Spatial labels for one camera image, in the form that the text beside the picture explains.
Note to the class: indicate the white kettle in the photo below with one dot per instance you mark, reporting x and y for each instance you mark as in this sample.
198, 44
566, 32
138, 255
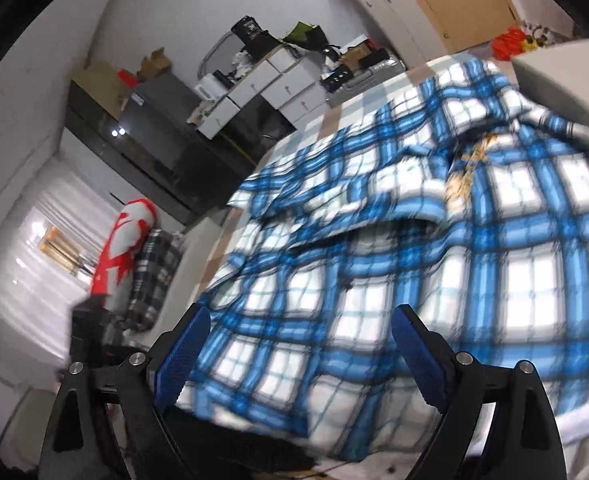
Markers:
207, 86

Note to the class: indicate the yellow plastic bag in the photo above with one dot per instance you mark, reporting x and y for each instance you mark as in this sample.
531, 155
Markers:
531, 44

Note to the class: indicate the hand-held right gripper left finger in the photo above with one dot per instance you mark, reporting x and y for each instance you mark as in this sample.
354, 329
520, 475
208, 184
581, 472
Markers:
182, 355

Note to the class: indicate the grey metal frame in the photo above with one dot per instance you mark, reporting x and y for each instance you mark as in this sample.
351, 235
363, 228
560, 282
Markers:
214, 50

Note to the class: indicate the open cardboard boxes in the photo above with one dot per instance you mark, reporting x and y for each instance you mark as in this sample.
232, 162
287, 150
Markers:
154, 62

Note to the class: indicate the black flat box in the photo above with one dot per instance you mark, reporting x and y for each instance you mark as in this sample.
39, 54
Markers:
374, 58

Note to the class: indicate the dark wrapped bouquet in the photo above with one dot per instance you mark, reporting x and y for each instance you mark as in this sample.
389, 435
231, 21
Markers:
304, 36

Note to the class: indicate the dark cloth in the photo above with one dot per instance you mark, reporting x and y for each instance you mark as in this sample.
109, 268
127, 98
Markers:
244, 445

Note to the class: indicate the grey fridge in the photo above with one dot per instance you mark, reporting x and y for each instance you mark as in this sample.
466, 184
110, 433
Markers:
164, 105

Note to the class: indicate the white curtain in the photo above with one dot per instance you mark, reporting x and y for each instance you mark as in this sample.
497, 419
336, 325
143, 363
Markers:
34, 270

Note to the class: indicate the silver suitcase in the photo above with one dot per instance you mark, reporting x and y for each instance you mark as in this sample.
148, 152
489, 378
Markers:
369, 80

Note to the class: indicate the black white plaid cloth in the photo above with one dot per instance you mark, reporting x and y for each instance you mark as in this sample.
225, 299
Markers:
152, 280

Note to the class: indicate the white desk with drawers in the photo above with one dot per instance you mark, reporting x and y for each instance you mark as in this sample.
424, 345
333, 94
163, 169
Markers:
274, 85

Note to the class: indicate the red white cushion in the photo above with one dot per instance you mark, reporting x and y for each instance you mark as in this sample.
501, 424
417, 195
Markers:
122, 245

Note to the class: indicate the red packet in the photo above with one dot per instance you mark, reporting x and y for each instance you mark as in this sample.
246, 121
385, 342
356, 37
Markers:
127, 77

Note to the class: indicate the black basket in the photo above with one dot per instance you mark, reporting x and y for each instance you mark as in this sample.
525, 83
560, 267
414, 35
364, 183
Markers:
337, 80

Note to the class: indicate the orange plastic bag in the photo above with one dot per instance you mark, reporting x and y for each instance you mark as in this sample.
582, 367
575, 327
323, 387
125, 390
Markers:
506, 44

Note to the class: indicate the white suitcase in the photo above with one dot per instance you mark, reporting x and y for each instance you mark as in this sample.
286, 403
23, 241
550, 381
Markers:
399, 15

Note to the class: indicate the wooden door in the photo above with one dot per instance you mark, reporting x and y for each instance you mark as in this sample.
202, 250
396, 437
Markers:
454, 5

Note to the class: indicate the blue plaid shirt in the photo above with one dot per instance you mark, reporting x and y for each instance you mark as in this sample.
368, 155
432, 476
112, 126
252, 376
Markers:
374, 260

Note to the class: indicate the dark glass wardrobe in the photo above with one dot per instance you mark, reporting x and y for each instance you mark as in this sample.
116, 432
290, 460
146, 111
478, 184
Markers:
104, 135

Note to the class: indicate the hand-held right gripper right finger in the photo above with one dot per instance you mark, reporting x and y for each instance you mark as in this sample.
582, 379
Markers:
419, 355

